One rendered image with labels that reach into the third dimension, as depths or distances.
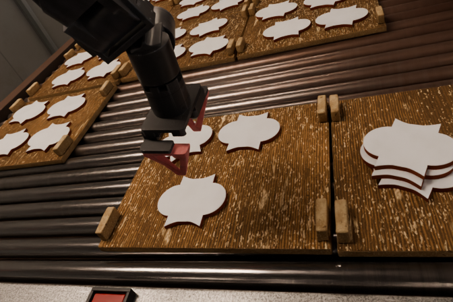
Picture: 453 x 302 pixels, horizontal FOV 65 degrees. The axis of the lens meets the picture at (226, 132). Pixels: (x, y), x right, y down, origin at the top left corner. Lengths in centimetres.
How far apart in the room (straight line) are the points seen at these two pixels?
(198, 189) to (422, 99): 45
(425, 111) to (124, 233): 59
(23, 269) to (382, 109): 76
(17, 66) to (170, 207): 289
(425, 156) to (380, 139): 7
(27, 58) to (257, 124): 293
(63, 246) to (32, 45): 290
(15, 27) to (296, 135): 305
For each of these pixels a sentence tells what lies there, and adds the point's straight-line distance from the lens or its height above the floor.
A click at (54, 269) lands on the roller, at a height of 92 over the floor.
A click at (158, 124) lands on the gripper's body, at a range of 50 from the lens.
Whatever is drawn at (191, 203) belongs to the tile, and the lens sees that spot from 65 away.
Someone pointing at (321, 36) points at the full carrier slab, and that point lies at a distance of 105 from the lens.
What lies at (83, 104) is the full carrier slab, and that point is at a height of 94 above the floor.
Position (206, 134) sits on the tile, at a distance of 78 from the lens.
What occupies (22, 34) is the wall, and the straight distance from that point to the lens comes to 354.
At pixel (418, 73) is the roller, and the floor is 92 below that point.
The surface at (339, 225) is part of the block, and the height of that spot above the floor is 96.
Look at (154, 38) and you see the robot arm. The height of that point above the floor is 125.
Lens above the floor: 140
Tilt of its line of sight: 36 degrees down
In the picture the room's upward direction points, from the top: 23 degrees counter-clockwise
